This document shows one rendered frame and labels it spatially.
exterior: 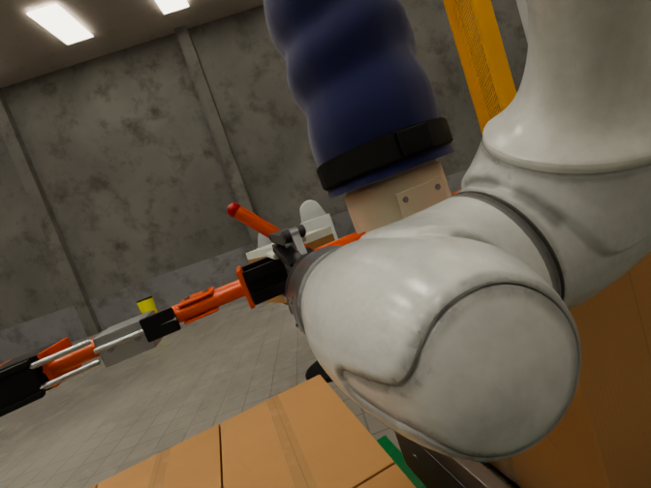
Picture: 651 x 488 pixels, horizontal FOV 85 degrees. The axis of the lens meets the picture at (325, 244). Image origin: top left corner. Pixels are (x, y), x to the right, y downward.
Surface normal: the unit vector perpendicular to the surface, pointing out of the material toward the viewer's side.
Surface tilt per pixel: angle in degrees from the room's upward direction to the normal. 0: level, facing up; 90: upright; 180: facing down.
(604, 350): 90
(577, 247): 88
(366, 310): 51
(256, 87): 90
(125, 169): 90
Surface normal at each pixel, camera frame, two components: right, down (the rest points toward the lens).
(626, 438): 0.29, 0.00
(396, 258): -0.48, -0.79
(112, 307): 0.07, 0.07
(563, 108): -0.67, 0.26
